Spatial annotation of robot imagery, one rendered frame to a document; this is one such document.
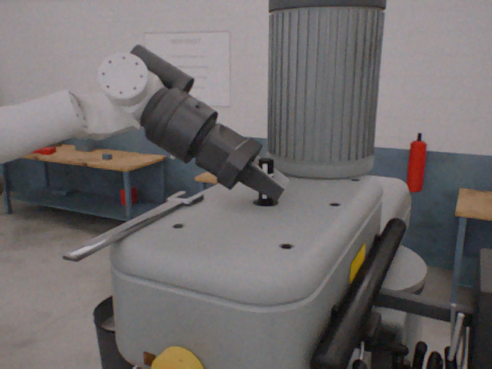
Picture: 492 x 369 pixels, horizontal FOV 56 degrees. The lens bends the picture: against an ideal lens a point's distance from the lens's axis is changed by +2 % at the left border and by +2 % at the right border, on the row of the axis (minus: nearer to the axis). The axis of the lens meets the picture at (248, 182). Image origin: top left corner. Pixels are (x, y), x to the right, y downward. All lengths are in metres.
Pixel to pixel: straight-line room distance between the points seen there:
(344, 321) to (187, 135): 0.31
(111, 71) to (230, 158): 0.19
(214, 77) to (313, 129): 4.77
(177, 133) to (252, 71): 4.68
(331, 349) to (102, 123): 0.45
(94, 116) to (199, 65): 4.92
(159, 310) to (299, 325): 0.15
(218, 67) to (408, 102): 2.15
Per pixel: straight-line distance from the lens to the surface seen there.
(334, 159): 0.80
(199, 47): 5.62
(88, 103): 0.73
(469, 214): 4.14
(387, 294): 0.99
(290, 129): 0.80
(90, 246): 0.52
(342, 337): 0.52
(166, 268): 0.50
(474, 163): 4.87
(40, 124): 0.68
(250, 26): 5.31
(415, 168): 4.77
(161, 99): 0.64
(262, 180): 0.62
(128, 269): 0.53
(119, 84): 0.64
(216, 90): 5.53
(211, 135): 0.62
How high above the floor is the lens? 2.09
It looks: 15 degrees down
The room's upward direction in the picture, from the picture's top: straight up
